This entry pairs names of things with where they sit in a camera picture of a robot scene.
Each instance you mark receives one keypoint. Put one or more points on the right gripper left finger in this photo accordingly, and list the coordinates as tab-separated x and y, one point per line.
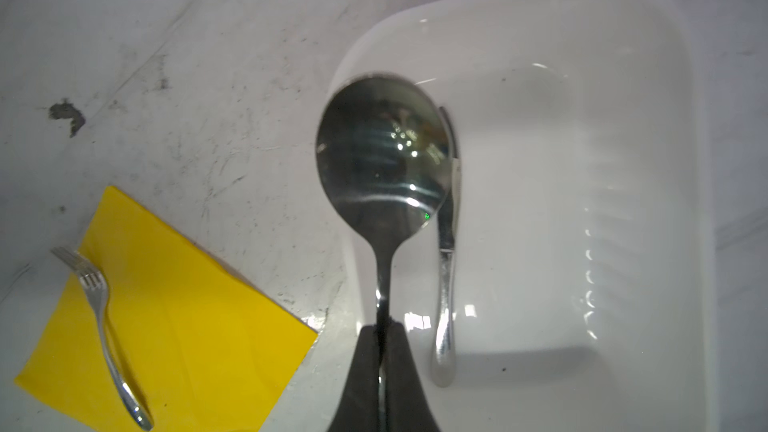
358	409

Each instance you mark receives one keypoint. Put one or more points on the white rectangular plastic tray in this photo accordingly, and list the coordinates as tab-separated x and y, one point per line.
584	283

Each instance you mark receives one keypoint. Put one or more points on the silver metal fork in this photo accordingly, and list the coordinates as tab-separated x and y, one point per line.
95	287

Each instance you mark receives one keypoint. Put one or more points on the silver metal knife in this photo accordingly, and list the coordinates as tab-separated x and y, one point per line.
443	359

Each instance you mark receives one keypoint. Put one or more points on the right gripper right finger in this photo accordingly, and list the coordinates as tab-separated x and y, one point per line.
405	405

